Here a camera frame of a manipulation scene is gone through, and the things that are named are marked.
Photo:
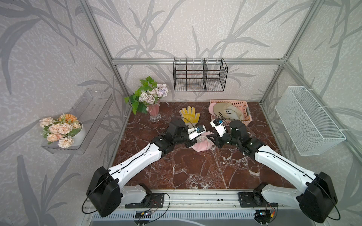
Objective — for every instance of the pink cap in basket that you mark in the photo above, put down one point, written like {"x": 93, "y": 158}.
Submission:
{"x": 211, "y": 109}

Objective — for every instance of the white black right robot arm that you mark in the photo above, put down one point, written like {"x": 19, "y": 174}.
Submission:
{"x": 313, "y": 193}

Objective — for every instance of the beige baseball cap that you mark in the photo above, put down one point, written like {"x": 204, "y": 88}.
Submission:
{"x": 228, "y": 111}

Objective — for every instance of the green and lilac flower bouquet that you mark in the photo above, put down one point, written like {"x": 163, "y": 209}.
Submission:
{"x": 149, "y": 93}

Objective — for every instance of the black wire wall basket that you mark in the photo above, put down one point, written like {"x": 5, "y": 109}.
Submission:
{"x": 199, "y": 75}

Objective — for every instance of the white pot peach flowers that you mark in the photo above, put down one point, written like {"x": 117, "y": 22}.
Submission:
{"x": 65, "y": 131}

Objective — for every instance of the pink plastic basket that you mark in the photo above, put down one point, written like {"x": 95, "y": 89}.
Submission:
{"x": 241, "y": 105}

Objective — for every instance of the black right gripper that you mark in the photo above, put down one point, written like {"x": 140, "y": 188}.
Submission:
{"x": 213, "y": 135}

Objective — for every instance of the pink baseball cap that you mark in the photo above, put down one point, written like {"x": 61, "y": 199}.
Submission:
{"x": 204, "y": 143}

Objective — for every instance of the clear acrylic wall shelf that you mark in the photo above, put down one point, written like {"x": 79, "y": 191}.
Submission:
{"x": 90, "y": 109}

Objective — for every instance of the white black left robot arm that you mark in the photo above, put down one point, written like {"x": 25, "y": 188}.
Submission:
{"x": 107, "y": 189}

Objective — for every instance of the pink glass vase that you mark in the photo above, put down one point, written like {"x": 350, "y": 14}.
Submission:
{"x": 153, "y": 110}

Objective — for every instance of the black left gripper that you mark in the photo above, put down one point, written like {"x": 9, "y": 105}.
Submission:
{"x": 190, "y": 142}

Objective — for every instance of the yellow white work gloves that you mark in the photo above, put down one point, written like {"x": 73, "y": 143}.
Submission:
{"x": 189, "y": 116}

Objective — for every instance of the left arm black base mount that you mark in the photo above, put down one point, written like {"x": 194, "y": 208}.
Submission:
{"x": 154, "y": 200}

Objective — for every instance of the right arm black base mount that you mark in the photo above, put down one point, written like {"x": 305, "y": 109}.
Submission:
{"x": 251, "y": 200}

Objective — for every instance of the white mesh wall basket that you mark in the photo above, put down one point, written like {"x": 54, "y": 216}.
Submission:
{"x": 310, "y": 127}

